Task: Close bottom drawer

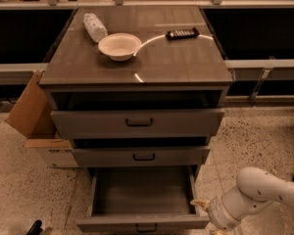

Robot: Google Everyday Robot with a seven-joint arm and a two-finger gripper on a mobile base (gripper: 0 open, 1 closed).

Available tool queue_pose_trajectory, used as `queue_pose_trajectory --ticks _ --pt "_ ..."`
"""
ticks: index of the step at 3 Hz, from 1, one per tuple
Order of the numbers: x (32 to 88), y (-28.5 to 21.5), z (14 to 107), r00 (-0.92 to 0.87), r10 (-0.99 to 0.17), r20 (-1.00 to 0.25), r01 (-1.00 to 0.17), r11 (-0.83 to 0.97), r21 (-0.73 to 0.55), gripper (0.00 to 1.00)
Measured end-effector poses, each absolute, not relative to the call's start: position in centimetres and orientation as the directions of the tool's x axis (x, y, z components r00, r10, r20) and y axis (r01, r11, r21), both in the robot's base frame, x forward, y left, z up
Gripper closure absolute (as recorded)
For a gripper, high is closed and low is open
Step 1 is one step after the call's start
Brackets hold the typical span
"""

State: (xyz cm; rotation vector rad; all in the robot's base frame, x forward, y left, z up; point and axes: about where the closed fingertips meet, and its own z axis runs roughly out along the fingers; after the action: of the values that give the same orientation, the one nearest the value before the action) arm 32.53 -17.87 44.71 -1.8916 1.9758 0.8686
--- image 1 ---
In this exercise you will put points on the open cardboard box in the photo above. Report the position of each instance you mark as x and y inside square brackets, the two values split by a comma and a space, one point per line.
[31, 118]

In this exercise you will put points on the grey bottom drawer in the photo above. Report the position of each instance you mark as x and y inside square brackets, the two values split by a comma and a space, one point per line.
[143, 200]

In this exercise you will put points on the grey middle drawer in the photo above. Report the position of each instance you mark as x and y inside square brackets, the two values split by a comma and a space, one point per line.
[148, 156]

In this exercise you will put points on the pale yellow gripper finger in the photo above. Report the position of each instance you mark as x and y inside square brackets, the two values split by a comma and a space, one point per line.
[203, 204]

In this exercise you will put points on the black caster bottom left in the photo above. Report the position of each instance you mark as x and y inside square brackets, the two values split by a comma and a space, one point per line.
[35, 229]

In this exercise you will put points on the white paper bowl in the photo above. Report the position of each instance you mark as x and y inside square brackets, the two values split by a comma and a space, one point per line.
[119, 46]

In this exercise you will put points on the grey three-drawer cabinet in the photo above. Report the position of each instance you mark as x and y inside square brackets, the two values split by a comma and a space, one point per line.
[185, 74]

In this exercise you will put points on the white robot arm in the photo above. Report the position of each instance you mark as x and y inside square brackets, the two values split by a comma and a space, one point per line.
[255, 190]

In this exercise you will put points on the grey drawer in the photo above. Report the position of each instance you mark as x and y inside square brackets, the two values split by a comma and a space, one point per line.
[143, 200]
[137, 124]
[148, 156]

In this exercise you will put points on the black remote control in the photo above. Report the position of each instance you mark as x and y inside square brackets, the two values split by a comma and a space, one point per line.
[178, 34]

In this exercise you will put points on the grey top drawer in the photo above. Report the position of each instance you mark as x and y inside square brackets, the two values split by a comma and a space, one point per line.
[137, 124]

